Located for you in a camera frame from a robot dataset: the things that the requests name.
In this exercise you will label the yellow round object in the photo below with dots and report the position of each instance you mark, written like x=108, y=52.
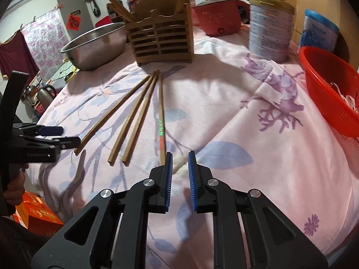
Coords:
x=69, y=78

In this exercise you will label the stainless steel bowl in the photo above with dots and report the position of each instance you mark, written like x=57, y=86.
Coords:
x=95, y=47

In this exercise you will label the pink floral curtain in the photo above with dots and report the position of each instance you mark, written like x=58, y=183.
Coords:
x=45, y=44

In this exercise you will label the black hanging bag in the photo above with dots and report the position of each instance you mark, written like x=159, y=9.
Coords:
x=94, y=5

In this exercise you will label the red electric pot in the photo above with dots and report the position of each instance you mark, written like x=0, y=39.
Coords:
x=218, y=16

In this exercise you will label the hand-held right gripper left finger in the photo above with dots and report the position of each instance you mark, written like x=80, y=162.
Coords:
x=169, y=179

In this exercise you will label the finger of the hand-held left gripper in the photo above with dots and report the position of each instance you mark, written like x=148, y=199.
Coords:
x=50, y=131
x=64, y=142

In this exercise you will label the green patterned tablecloth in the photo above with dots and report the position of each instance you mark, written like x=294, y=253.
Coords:
x=60, y=71

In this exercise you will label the gold lidded milk powder tin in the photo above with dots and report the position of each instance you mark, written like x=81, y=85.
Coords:
x=269, y=33

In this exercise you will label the steel electric kettle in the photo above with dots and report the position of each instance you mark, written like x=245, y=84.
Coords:
x=46, y=96

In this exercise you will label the red plastic colander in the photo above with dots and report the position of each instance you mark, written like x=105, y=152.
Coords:
x=325, y=89

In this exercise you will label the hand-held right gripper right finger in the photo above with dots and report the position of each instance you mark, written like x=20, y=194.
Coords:
x=191, y=179

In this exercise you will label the blue lidded canister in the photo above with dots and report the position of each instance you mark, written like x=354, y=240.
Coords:
x=319, y=30

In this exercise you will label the small metal teapot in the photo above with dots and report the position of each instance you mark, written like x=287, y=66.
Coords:
x=29, y=93

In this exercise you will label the red paper door decoration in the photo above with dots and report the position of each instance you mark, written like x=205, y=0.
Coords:
x=74, y=23

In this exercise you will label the black cloth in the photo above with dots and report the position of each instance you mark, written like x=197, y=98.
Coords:
x=243, y=14

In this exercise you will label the grey door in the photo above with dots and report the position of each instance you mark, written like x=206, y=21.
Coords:
x=74, y=0

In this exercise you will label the person's left hand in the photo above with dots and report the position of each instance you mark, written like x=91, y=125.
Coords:
x=15, y=192

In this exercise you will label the wooden chopstick holder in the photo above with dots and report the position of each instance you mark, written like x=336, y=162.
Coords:
x=160, y=42

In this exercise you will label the orange cardboard box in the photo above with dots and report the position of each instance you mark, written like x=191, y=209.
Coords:
x=39, y=215

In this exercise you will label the dark red cloth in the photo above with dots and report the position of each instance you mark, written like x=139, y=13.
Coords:
x=16, y=58

